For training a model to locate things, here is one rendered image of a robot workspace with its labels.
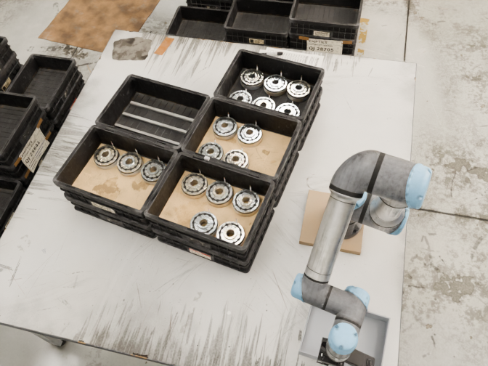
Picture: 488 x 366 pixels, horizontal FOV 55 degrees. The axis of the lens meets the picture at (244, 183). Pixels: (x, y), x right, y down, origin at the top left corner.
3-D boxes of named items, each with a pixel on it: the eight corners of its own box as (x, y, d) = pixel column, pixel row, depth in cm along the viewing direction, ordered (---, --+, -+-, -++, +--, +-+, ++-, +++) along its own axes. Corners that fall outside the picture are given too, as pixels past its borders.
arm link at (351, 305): (336, 276, 135) (323, 311, 130) (374, 291, 132) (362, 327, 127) (333, 285, 142) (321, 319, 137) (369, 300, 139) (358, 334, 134)
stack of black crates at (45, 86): (54, 91, 311) (30, 53, 282) (95, 97, 306) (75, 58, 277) (26, 139, 291) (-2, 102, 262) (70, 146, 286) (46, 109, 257)
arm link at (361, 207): (335, 191, 178) (338, 172, 166) (369, 203, 174) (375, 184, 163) (324, 217, 173) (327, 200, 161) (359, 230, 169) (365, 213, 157)
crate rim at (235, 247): (276, 184, 172) (276, 181, 170) (245, 254, 158) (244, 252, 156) (180, 154, 182) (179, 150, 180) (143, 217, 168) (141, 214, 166)
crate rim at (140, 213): (180, 154, 182) (179, 150, 180) (143, 217, 168) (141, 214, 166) (94, 126, 193) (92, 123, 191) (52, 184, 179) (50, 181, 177)
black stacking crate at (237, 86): (323, 88, 208) (325, 70, 199) (301, 138, 194) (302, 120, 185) (241, 67, 218) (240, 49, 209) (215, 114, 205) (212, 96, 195)
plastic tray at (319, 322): (387, 322, 163) (390, 317, 159) (377, 380, 154) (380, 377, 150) (312, 299, 169) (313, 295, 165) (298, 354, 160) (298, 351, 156)
